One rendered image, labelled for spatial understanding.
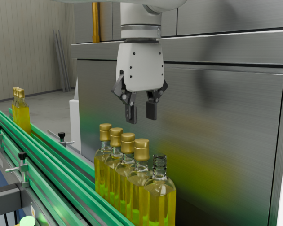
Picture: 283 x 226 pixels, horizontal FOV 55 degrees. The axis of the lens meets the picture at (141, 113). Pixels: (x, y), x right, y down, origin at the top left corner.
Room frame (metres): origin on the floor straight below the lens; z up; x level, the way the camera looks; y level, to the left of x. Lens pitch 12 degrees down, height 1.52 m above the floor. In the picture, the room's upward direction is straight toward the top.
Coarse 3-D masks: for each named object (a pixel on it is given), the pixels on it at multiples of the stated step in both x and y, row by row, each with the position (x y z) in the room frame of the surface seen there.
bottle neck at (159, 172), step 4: (156, 156) 0.55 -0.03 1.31; (160, 156) 0.56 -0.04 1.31; (164, 156) 0.54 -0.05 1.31; (156, 160) 0.54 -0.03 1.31; (160, 160) 0.53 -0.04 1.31; (164, 160) 0.54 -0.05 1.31; (156, 164) 0.53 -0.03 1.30; (160, 164) 0.53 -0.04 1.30; (164, 164) 0.54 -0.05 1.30; (156, 168) 0.54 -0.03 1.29; (160, 168) 0.53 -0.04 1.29; (164, 168) 0.54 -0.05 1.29; (156, 172) 0.53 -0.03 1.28; (160, 172) 0.53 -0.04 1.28; (164, 172) 0.54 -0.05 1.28; (156, 176) 0.53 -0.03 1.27; (160, 176) 0.53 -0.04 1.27; (164, 176) 0.54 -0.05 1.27
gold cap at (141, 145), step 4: (136, 140) 0.59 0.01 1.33; (140, 140) 0.59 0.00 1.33; (144, 140) 0.59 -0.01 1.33; (148, 140) 0.59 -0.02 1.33; (136, 144) 0.58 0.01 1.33; (140, 144) 0.57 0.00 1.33; (144, 144) 0.58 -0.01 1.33; (148, 144) 0.58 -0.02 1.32; (136, 148) 0.58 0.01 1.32; (140, 148) 0.58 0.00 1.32; (144, 148) 0.58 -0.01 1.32; (148, 148) 0.58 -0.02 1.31; (136, 152) 0.58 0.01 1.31; (140, 152) 0.57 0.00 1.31; (144, 152) 0.58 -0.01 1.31; (148, 152) 0.58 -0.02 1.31; (136, 156) 0.58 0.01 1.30; (140, 156) 0.57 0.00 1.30; (144, 156) 0.57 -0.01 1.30; (148, 156) 0.58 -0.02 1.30; (136, 160) 0.58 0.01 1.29; (140, 160) 0.57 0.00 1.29; (144, 160) 0.57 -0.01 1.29
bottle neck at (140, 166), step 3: (135, 162) 0.59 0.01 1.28; (138, 162) 0.58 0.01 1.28; (141, 162) 0.58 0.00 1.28; (144, 162) 0.58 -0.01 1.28; (147, 162) 0.59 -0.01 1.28; (135, 165) 0.59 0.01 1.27; (138, 165) 0.58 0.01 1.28; (141, 165) 0.58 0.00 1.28; (144, 165) 0.58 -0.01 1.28; (147, 165) 0.59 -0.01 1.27; (135, 168) 0.59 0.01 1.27; (138, 168) 0.58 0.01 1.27; (141, 168) 0.58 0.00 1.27; (144, 168) 0.58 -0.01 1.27; (147, 168) 0.59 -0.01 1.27
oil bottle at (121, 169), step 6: (120, 162) 0.63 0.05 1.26; (132, 162) 0.63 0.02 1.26; (120, 168) 0.62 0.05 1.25; (126, 168) 0.61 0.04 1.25; (132, 168) 0.62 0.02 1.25; (120, 174) 0.62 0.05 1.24; (126, 174) 0.60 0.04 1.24; (120, 180) 0.62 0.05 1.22; (120, 186) 0.62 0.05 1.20; (120, 192) 0.62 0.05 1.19; (120, 198) 0.62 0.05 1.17; (126, 198) 0.60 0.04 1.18; (120, 204) 0.62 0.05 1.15; (126, 204) 0.60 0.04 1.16; (120, 210) 0.62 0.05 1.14; (126, 210) 0.60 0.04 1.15; (126, 216) 0.60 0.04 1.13
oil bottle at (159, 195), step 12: (156, 180) 0.53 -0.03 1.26; (168, 180) 0.54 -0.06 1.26; (144, 192) 0.54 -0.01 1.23; (156, 192) 0.51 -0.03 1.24; (168, 192) 0.53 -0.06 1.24; (144, 204) 0.54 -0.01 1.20; (156, 204) 0.51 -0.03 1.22; (168, 204) 0.53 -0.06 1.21; (144, 216) 0.54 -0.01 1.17; (156, 216) 0.51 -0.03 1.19; (168, 216) 0.53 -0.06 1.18
